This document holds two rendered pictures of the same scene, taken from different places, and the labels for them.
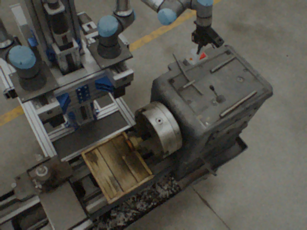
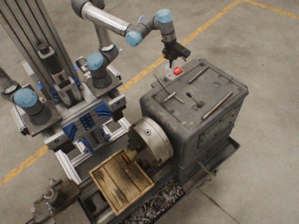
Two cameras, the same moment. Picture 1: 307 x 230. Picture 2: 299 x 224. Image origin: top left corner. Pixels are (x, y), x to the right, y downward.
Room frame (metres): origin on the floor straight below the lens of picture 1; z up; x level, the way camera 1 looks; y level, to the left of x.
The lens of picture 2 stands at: (0.07, -0.17, 2.34)
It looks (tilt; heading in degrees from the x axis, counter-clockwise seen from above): 53 degrees down; 10
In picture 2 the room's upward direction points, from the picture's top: 8 degrees counter-clockwise
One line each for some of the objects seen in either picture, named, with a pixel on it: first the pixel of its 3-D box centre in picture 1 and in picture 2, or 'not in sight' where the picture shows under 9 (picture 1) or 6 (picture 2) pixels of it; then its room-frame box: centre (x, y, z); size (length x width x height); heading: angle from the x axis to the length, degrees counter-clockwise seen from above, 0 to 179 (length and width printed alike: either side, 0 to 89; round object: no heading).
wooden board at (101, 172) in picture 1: (117, 165); (121, 178); (0.57, 0.17, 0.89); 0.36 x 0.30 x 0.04; 41
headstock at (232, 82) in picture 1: (206, 101); (191, 109); (1.03, -0.32, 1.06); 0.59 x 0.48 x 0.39; 131
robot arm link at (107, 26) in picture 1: (108, 29); (97, 64); (1.23, 0.34, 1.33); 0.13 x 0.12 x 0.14; 152
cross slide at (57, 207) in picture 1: (55, 192); (67, 211); (0.34, 0.46, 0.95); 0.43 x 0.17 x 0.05; 41
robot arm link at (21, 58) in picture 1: (23, 61); (27, 101); (0.91, 0.73, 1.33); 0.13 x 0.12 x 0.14; 61
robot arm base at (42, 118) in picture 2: (30, 75); (37, 112); (0.90, 0.72, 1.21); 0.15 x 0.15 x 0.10
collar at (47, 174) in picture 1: (43, 172); (50, 194); (0.39, 0.50, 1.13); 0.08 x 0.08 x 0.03
